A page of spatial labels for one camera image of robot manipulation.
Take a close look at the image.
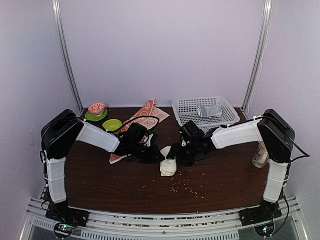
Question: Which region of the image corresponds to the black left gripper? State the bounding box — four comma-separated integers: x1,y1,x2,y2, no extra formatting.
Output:
130,141,166,165

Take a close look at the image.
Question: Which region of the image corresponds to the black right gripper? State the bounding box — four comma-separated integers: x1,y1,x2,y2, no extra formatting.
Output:
167,140,201,166

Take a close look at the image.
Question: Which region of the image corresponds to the white towel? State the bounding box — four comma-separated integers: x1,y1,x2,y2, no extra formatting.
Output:
160,146,177,177

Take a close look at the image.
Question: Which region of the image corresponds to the orange patterned towel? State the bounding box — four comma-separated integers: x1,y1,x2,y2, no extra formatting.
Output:
108,99,171,166

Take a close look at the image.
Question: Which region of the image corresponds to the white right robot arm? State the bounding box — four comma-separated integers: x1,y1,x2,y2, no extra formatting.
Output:
166,109,295,221

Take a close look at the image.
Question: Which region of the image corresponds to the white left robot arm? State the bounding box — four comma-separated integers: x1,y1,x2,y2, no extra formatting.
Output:
41,109,165,222

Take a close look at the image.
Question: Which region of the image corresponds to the green bowl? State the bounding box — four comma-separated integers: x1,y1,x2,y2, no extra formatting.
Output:
102,119,123,133

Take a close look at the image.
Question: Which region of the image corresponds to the white plastic basket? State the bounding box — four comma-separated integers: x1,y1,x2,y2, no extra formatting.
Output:
171,96,240,133

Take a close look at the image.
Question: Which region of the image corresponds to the red patterned bowl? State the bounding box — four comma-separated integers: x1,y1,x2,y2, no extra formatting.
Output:
88,101,106,116

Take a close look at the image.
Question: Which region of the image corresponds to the green plate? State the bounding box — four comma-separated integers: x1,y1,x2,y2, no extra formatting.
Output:
84,108,108,122

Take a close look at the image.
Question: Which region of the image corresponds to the rolled grey towel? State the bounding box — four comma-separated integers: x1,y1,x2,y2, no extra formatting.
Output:
197,105,223,118

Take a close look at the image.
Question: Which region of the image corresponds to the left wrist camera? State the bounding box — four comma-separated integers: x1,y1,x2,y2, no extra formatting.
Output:
126,123,148,143

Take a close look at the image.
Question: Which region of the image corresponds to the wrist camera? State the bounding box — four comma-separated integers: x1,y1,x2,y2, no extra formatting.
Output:
178,120,205,143
126,123,148,143

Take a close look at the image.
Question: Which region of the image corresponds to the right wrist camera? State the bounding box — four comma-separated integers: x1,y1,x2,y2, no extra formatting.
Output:
178,120,205,143

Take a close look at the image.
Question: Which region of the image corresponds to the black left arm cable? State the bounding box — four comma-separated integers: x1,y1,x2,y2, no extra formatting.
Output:
39,115,161,163

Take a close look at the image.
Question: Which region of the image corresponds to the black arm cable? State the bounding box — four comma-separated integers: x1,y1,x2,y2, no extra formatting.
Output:
39,115,161,163
262,117,312,233

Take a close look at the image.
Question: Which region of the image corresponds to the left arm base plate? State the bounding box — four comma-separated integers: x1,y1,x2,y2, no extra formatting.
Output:
45,208,90,227

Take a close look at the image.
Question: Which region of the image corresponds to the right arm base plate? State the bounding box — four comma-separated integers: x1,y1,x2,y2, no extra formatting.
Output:
239,206,283,227

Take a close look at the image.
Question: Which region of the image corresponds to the aluminium front rail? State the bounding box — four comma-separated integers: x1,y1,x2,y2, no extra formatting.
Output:
17,197,312,240

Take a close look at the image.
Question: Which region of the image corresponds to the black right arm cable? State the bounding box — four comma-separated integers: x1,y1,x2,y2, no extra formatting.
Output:
262,117,312,233

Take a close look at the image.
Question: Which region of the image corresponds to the left aluminium post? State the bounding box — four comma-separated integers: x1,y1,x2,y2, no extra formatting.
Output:
52,0,84,112

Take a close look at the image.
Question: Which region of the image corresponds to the aluminium post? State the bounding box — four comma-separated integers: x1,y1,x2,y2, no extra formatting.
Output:
242,0,274,114
52,0,84,112

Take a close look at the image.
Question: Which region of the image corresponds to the right aluminium post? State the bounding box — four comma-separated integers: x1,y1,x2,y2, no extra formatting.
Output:
242,0,274,114

